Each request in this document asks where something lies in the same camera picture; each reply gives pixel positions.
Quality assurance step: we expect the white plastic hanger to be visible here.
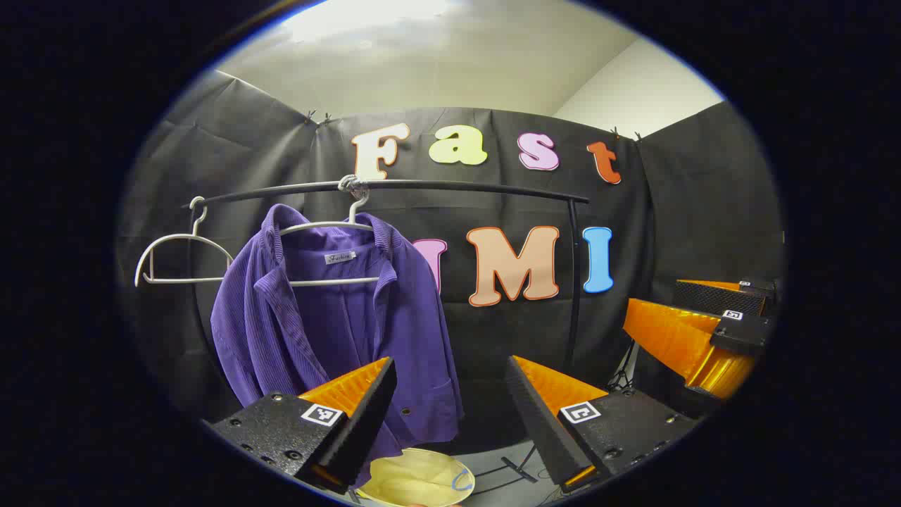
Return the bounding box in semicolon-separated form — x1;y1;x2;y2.
278;175;381;288
134;196;234;288

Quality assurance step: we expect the black backdrop stand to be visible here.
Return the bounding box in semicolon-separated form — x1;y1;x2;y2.
607;342;638;394

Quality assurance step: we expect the purple corduroy shirt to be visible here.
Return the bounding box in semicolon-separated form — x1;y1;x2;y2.
210;204;465;487

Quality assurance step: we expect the black backdrop cloth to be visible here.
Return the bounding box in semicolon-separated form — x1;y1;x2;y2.
116;69;786;458

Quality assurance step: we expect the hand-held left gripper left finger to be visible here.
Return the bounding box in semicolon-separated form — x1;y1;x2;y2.
211;356;398;494

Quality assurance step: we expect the black metal clothes rack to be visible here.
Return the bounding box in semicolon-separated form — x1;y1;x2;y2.
182;178;591;487

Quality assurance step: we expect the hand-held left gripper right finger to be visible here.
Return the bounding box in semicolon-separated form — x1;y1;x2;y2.
505;356;698;494

